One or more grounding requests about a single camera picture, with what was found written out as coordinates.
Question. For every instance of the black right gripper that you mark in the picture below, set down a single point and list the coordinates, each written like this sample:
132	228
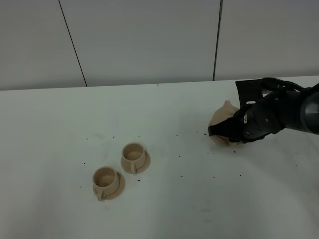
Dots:
271	114

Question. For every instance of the brown teapot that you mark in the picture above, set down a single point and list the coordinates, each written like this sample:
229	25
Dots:
223	113

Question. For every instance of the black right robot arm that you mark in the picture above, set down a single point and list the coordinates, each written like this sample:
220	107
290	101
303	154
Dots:
310	106

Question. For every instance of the brown teapot saucer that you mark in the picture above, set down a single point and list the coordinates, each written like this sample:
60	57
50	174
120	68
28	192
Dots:
225	141

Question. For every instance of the rear cup saucer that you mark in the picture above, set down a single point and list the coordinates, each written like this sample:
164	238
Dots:
136	167

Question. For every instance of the cup saucer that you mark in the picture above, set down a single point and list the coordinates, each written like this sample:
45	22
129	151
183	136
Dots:
136	167
119	189

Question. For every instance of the rear brown teacup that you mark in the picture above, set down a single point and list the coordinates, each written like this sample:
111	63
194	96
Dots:
133	151

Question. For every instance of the brown teacup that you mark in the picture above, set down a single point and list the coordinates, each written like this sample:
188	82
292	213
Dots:
103	171
133	151

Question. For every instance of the front cup saucer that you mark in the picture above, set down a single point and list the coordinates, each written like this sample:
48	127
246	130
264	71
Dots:
119	189

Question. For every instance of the front brown teacup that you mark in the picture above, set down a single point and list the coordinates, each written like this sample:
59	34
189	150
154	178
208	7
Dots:
103	171

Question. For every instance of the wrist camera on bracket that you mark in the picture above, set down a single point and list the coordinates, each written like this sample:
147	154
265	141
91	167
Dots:
250	91

